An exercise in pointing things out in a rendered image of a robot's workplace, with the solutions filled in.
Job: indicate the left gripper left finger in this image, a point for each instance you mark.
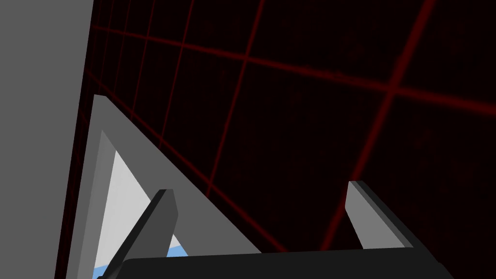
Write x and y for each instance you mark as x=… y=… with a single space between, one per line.
x=157 y=228

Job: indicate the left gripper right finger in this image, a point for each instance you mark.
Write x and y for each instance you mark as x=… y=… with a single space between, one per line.
x=370 y=224

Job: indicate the grey framed window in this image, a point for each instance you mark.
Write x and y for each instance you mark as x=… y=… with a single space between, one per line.
x=155 y=166

